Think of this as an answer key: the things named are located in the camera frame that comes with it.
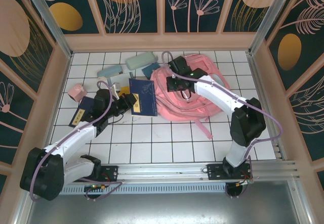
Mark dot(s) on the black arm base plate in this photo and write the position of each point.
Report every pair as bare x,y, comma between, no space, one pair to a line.
215,173
111,173

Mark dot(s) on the aluminium side rail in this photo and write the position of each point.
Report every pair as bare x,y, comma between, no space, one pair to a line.
262,95
57,107

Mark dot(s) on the small connector board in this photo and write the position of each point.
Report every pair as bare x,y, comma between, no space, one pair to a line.
97,187
244,182

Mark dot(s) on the mint green pencil case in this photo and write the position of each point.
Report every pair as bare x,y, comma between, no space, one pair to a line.
140,60

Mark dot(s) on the pink student backpack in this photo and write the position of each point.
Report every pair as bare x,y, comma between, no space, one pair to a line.
202,107

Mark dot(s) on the navy book with flower print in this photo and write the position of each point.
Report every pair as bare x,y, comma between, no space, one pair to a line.
146,95

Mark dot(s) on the grey metal sheet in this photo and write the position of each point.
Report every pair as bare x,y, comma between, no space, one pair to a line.
164,208

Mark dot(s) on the navy book with yellow label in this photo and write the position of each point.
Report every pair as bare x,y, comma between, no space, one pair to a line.
79,112

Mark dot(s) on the aluminium corner post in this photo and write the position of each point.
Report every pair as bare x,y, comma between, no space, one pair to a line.
268,19
53,24

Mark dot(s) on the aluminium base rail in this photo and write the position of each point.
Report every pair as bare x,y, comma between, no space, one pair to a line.
164,172

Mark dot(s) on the light blue pencil case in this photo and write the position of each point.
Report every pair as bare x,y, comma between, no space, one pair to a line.
108,72

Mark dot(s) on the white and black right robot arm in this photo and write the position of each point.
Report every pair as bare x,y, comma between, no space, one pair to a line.
217,92

